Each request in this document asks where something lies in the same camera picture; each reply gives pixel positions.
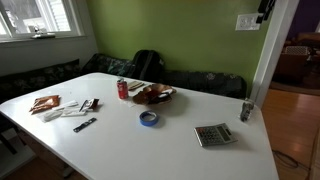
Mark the clear plastic bag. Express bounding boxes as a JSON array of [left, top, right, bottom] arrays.
[[239, 98, 256, 123]]

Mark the brown leaf-shaped bowl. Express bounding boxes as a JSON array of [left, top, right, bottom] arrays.
[[132, 82, 177, 106]]

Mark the tan striped pouch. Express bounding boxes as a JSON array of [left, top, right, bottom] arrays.
[[127, 80, 145, 91]]

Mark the black backpack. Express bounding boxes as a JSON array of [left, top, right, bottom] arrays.
[[131, 49, 165, 83]]

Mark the blue tape roll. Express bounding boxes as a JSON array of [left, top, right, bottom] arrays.
[[138, 110, 159, 127]]

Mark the red soda can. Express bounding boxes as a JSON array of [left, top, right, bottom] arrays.
[[116, 77, 130, 100]]

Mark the dark floral bench cushion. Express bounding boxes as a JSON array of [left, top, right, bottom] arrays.
[[161, 69, 248, 100], [0, 58, 81, 102], [81, 52, 138, 80]]

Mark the grey desk calculator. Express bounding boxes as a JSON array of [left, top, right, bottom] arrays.
[[193, 122, 239, 148]]

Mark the dark snack wrapper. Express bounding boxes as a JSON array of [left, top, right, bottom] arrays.
[[78, 97, 101, 112]]

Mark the black flat strip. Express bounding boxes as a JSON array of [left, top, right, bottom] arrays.
[[72, 116, 98, 134]]

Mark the white sachet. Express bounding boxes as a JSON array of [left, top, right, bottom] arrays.
[[61, 109, 88, 118], [52, 100, 80, 111], [39, 109, 65, 123]]

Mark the orange snack packet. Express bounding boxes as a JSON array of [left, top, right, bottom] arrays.
[[28, 94, 61, 115]]

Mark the wooden table base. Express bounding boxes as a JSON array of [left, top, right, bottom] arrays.
[[19, 129, 75, 178]]

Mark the small windowsill ornament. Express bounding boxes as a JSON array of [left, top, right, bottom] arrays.
[[30, 24, 57, 40]]

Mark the wicker back chair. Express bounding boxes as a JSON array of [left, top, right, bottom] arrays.
[[275, 45, 313, 82]]

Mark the white light switch plate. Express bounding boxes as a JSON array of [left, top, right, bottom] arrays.
[[234, 12, 261, 32]]

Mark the white window frame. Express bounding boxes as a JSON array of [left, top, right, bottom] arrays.
[[0, 0, 86, 43]]

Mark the black wall-mounted device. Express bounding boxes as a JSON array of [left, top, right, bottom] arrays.
[[255, 0, 277, 25]]

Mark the black floor cable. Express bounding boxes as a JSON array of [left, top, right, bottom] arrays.
[[272, 149, 312, 172]]

